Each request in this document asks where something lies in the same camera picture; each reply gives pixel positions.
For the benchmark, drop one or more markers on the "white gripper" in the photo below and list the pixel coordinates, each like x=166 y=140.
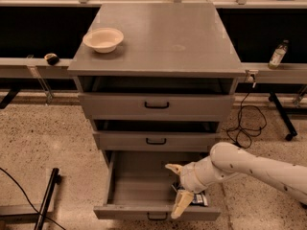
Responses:
x=189 y=176

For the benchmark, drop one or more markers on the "blue chip bag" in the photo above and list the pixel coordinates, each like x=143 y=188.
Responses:
x=199 y=199

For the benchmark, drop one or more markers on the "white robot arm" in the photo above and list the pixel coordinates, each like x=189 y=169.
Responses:
x=224 y=162

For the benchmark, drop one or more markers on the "bottom grey drawer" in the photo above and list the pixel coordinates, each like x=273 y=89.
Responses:
x=139 y=187

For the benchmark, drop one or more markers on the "grey drawer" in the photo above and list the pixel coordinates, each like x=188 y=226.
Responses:
x=156 y=107
x=139 y=187
x=154 y=141

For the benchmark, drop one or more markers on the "middle grey drawer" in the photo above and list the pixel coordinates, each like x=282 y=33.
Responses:
x=154 y=141

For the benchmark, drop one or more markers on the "grey drawer cabinet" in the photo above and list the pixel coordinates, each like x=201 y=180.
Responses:
x=167 y=49

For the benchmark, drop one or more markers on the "top grey drawer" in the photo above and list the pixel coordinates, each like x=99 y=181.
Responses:
x=156 y=107

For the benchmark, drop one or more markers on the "black metal stand leg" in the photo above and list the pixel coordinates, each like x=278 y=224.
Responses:
x=42 y=214

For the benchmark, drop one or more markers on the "black caster table leg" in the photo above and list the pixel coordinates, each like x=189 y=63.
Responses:
x=292 y=132

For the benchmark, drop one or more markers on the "clear plastic bottle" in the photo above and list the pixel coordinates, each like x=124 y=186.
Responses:
x=278 y=54

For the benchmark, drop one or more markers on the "white bowl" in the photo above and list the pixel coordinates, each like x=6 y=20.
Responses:
x=103 y=40

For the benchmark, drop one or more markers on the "black and yellow tape measure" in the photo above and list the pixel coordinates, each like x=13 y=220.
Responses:
x=51 y=58

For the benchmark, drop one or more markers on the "white wall plug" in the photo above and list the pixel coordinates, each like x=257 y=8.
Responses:
x=251 y=76

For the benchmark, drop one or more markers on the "grey rail frame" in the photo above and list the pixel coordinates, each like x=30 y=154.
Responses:
x=20 y=68

